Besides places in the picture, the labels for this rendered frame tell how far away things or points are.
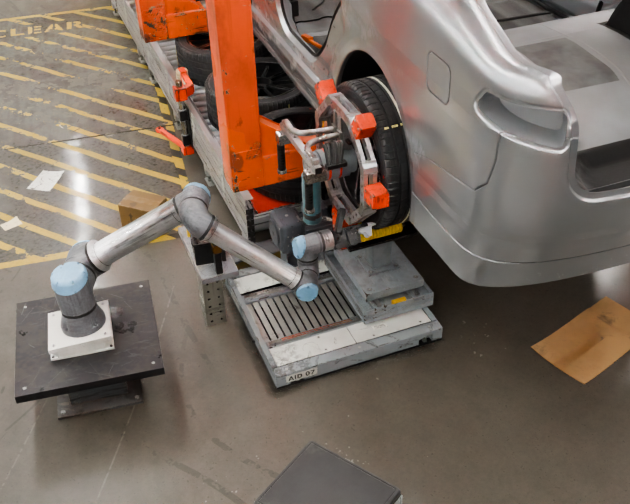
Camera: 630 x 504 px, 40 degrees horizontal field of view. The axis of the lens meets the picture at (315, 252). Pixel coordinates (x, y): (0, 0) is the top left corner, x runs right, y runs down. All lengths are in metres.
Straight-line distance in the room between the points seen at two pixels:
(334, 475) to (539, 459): 0.96
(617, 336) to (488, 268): 1.26
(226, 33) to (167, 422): 1.69
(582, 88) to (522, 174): 1.30
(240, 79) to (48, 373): 1.51
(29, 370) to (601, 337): 2.57
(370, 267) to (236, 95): 1.03
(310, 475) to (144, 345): 1.02
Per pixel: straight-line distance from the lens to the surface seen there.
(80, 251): 3.80
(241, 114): 4.01
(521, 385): 3.99
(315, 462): 3.19
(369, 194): 3.52
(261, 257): 3.51
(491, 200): 2.99
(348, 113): 3.59
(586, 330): 4.31
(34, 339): 3.93
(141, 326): 3.85
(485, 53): 2.88
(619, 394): 4.05
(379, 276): 4.13
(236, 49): 3.88
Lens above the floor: 2.82
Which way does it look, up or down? 37 degrees down
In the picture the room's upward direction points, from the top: 2 degrees counter-clockwise
